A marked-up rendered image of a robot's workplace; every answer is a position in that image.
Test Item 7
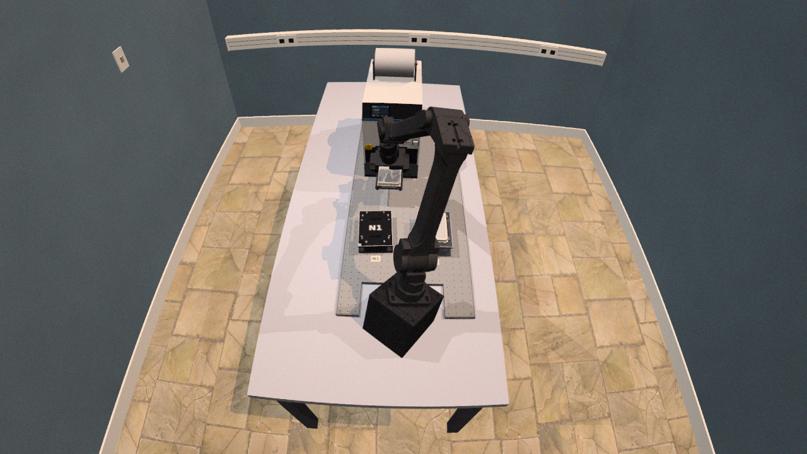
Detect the beige plate with grid of square wells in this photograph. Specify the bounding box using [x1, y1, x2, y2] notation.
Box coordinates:
[377, 170, 401, 187]

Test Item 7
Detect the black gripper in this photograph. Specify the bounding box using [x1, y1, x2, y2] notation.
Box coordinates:
[369, 150, 409, 173]

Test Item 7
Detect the black rectangular frame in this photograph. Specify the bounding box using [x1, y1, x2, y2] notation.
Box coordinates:
[358, 211, 393, 253]

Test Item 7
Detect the cream multi-well plate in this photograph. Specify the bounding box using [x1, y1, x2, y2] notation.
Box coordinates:
[436, 212, 448, 243]

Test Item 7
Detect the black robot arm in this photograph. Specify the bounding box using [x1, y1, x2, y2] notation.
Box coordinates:
[377, 107, 475, 307]

